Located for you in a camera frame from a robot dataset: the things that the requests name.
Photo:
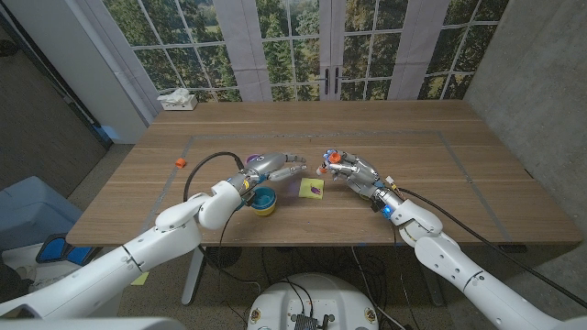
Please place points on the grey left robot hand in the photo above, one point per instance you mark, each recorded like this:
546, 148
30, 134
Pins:
268, 167

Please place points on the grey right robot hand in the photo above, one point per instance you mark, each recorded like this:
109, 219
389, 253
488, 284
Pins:
360, 176

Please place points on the glue stick with orange cap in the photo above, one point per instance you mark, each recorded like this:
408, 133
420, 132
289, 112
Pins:
334, 158

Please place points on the yellow sticky note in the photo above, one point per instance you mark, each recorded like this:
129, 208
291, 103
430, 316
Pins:
312, 188

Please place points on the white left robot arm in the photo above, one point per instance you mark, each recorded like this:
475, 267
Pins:
114, 266

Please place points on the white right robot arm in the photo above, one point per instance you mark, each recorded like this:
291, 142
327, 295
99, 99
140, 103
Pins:
458, 261

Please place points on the purple plastic bowl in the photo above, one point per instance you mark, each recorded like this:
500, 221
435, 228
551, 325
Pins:
251, 159

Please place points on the teal plastic bowl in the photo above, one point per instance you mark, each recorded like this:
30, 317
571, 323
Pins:
266, 198

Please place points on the yellow plastic bowl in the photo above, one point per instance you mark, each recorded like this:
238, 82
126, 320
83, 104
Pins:
264, 212

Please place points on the yellow paper note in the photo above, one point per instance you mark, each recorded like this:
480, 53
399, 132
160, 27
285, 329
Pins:
141, 278

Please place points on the small orange cap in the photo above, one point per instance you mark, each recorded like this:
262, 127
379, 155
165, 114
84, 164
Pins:
180, 162

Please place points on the black round floor fan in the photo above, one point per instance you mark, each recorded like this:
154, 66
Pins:
223, 257

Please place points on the white tissue box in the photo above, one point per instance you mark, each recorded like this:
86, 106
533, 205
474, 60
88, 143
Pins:
181, 104

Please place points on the printed window backdrop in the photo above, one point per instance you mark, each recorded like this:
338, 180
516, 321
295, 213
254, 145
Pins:
293, 46

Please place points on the white robot torso base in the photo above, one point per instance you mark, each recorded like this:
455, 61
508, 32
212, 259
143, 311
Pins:
316, 293

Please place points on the white table leg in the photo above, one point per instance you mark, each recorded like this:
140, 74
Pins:
192, 275

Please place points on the grey table leg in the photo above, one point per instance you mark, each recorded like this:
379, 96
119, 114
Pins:
433, 289

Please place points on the blue and black pedal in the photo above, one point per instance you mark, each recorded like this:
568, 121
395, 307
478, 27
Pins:
55, 249

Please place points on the white robot chest edge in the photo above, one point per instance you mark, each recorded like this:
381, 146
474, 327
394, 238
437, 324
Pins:
91, 324

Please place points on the blue grey storage box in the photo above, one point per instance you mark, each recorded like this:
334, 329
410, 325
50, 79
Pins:
32, 211

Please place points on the white sneaker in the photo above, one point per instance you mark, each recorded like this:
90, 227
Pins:
41, 277

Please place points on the dark trouser leg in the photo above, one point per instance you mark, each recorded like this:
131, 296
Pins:
11, 284

